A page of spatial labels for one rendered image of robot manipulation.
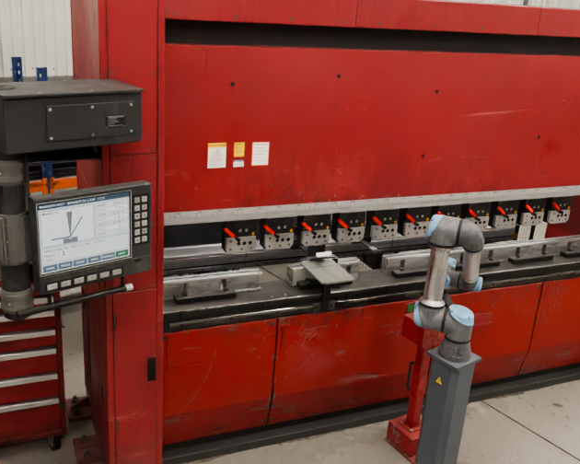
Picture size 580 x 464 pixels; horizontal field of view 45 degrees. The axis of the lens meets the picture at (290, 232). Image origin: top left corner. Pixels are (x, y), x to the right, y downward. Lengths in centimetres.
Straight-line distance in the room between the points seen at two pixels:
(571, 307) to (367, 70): 209
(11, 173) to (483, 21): 234
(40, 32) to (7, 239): 468
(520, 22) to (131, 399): 265
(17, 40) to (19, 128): 467
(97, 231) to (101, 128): 37
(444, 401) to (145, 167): 171
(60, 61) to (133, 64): 446
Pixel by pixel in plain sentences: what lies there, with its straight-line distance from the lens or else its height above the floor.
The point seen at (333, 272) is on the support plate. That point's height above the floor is 100.
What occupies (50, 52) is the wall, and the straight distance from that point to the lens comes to 719.
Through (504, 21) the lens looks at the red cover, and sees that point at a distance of 378.
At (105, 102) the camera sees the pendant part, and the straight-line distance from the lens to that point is 253.
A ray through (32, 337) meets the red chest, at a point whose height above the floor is 70.
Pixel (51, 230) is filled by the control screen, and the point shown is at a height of 148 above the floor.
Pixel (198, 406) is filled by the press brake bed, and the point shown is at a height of 33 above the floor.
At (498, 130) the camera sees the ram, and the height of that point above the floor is 166.
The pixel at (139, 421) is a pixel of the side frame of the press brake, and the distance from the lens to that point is 340.
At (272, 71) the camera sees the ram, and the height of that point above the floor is 196.
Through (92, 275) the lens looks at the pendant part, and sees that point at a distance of 266.
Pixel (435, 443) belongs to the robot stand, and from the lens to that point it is 350.
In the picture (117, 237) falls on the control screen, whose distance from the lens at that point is 266.
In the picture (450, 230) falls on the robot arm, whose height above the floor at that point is 138.
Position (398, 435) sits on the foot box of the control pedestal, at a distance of 394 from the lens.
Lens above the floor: 236
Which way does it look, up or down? 20 degrees down
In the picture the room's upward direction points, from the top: 4 degrees clockwise
